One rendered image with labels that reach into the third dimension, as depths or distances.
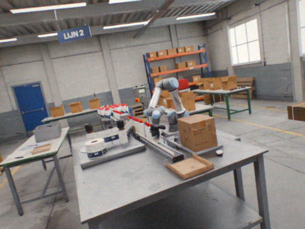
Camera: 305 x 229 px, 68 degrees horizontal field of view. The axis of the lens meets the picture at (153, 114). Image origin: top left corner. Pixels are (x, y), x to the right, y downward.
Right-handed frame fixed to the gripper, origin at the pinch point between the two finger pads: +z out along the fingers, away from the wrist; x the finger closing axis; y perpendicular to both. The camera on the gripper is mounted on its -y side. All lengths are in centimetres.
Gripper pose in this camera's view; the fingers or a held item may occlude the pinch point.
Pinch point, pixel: (157, 139)
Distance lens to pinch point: 235.5
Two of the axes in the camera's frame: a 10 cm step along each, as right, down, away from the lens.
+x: 4.1, 5.7, -7.1
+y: -9.1, 2.3, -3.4
